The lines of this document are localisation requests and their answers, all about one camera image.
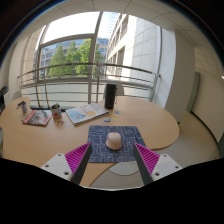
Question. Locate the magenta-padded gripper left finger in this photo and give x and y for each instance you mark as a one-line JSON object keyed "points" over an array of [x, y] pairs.
{"points": [[58, 165]]}

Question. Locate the black and white printer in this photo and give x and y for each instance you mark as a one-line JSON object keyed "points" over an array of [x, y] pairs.
{"points": [[2, 96]]}

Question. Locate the metal balcony railing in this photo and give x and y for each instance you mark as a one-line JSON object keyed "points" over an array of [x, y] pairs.
{"points": [[126, 67]]}

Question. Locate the black drink bottle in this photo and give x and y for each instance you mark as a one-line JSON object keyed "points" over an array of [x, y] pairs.
{"points": [[110, 96]]}

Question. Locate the blue cloud sticker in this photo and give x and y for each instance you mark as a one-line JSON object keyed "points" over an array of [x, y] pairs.
{"points": [[117, 112]]}

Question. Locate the round yellow sticker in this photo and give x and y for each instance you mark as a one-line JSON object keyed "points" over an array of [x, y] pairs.
{"points": [[115, 117]]}

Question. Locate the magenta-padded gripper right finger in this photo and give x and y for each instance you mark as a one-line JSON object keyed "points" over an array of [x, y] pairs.
{"points": [[165, 165]]}

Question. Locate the beige computer mouse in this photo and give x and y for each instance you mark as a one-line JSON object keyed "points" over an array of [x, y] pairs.
{"points": [[113, 141]]}

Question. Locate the blue patterned mouse pad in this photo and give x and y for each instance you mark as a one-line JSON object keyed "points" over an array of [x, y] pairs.
{"points": [[96, 140]]}

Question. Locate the light blue magazine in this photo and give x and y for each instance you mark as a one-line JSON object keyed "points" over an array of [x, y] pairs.
{"points": [[86, 113]]}

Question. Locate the blue and white sticker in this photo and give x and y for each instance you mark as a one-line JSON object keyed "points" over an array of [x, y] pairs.
{"points": [[107, 119]]}

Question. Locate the red magazine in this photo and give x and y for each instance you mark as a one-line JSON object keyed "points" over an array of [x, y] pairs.
{"points": [[37, 117]]}

